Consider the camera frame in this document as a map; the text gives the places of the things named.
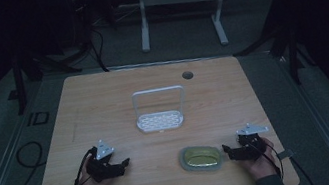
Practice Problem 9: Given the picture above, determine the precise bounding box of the olive green oval dish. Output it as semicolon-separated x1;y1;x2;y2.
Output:
177;140;225;177

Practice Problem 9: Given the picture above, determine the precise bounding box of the grey tape piece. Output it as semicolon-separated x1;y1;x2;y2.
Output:
276;148;297;161

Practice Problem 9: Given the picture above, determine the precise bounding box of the black hanging cable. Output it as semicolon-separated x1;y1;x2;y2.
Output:
87;23;111;75

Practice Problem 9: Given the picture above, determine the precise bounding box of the person's right hand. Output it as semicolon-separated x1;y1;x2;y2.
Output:
237;134;281;183

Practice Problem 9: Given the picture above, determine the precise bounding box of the left hand-held gripper cable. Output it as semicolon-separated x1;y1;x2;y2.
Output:
63;145;104;185

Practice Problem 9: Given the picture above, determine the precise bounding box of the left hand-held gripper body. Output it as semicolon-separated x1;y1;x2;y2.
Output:
81;136;126;185

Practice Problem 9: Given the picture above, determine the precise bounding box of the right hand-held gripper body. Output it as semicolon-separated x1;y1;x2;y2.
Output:
229;119;275;164

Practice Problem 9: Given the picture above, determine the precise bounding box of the white slotted rack with handle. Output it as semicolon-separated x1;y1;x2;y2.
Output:
130;83;191;136

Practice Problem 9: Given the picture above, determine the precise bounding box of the right hand-held gripper cable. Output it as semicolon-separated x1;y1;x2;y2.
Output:
247;136;285;184

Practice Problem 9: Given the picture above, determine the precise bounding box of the black stand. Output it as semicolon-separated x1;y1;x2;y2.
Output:
223;0;321;96
0;6;89;118

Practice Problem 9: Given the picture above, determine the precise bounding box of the hand-held gripper cable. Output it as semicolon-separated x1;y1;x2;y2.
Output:
63;145;104;185
247;136;285;184

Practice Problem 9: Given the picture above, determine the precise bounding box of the round grey table grommet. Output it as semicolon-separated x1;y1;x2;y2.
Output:
180;70;195;81

